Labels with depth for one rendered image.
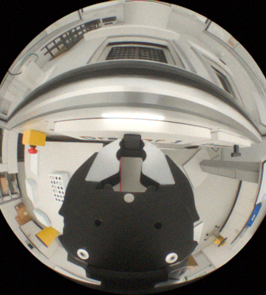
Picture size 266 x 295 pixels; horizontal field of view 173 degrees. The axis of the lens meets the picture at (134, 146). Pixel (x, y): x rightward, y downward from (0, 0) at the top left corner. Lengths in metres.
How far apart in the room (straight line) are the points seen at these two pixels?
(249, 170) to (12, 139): 1.78
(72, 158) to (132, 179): 0.85
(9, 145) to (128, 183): 1.24
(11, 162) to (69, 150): 0.58
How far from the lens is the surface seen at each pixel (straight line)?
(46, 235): 2.80
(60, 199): 0.42
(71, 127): 0.15
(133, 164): 1.05
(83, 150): 0.33
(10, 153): 0.82
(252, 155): 1.69
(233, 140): 0.27
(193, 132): 0.15
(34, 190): 0.64
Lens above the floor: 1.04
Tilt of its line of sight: 86 degrees down
